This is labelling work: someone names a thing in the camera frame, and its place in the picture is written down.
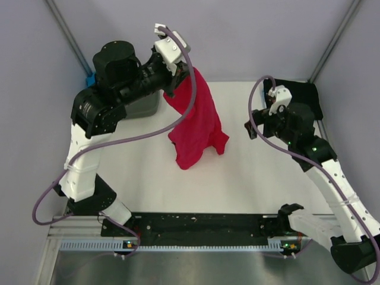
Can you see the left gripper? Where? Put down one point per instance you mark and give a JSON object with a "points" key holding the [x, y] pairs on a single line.
{"points": [[182, 70]]}

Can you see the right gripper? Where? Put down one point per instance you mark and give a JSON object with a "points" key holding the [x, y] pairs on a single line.
{"points": [[262, 117]]}

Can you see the red t shirt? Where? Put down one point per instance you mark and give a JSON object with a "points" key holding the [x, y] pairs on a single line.
{"points": [[201, 128]]}

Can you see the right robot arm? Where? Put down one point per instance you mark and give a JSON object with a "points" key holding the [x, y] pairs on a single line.
{"points": [[354, 241]]}

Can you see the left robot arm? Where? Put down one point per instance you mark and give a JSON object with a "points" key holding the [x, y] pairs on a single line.
{"points": [[120, 80]]}

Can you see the black folded t shirt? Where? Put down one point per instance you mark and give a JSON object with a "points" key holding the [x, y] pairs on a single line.
{"points": [[303, 93]]}

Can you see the grey plastic bin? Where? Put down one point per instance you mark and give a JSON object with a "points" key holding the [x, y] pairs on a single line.
{"points": [[144, 107]]}

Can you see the blue crumpled t shirt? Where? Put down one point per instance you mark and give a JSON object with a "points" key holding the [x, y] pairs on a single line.
{"points": [[90, 80]]}

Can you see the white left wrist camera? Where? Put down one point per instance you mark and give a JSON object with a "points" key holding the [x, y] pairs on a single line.
{"points": [[168, 49]]}

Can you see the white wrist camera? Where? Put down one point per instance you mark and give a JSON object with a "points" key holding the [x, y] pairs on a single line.
{"points": [[278, 96], [168, 49]]}

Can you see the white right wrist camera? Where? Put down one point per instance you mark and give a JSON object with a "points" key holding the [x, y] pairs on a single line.
{"points": [[278, 96]]}

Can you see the grey slotted cable duct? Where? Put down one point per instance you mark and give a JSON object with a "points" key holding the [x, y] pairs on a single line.
{"points": [[273, 245]]}

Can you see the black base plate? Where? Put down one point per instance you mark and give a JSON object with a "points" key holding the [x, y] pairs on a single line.
{"points": [[205, 229]]}

